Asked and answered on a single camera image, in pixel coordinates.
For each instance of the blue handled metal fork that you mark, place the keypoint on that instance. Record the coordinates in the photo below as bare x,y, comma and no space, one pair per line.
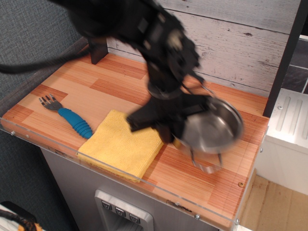
76,122

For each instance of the grey toy fridge cabinet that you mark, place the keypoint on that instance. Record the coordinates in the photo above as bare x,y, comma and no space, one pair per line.
79,183

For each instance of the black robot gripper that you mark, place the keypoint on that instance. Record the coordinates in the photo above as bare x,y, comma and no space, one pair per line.
163,112

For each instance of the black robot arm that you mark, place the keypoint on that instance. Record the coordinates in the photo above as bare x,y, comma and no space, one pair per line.
161,40

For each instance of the black and orange object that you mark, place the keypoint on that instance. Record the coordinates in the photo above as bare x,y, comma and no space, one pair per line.
10,221

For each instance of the dark shelf post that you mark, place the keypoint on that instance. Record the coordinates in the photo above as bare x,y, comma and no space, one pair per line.
98,48
295,33

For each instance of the yellow folded cloth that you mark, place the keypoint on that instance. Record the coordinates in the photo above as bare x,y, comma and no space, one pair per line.
114,148

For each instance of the white toy sink unit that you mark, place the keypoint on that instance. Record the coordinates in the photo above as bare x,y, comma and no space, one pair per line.
283,156

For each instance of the dark left shelf post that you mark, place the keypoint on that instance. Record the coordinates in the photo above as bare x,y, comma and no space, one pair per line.
98,48

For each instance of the clear acrylic edge guard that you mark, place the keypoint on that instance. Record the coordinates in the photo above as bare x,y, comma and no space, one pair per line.
172,176

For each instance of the silver ice dispenser panel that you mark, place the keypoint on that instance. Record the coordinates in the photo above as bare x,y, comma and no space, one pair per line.
118,215

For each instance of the stainless steel pot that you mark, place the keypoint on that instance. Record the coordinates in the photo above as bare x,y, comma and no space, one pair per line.
207,135

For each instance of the dark right shelf post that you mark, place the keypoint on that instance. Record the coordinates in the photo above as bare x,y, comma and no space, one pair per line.
295,33

